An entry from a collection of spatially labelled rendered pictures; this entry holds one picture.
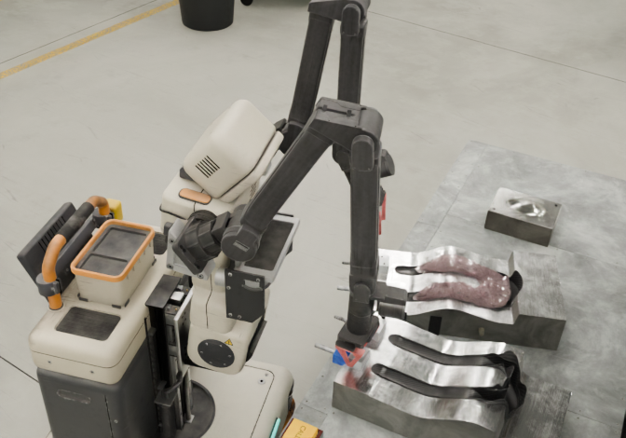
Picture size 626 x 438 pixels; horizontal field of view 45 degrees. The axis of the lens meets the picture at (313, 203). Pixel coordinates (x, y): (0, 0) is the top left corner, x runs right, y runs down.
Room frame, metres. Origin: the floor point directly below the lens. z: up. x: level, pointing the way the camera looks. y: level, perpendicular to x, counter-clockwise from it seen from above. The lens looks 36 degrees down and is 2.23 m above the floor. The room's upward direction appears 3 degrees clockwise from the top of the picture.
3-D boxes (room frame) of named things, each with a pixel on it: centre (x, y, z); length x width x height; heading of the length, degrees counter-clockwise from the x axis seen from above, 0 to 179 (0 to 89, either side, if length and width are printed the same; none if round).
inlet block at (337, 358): (1.26, -0.08, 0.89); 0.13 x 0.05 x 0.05; 66
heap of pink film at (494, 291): (1.54, -0.41, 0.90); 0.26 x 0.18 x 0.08; 83
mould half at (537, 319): (1.55, -0.42, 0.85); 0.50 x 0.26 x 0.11; 83
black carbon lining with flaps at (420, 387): (1.20, -0.34, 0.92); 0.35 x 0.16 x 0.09; 65
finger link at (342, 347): (1.22, -0.11, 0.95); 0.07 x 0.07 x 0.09; 66
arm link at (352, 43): (1.65, -0.08, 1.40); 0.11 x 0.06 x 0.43; 168
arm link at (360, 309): (1.24, -0.12, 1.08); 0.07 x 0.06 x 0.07; 81
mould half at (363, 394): (1.19, -0.35, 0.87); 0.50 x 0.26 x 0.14; 65
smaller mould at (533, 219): (1.93, -0.66, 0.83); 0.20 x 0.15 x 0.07; 65
